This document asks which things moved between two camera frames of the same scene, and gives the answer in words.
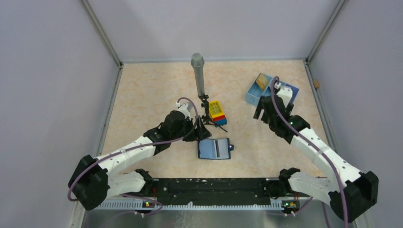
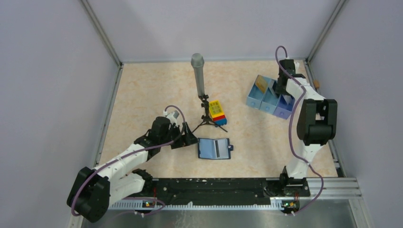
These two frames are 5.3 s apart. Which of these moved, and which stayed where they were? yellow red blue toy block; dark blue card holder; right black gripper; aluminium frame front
Moved: right black gripper
Stayed: dark blue card holder; aluminium frame front; yellow red blue toy block
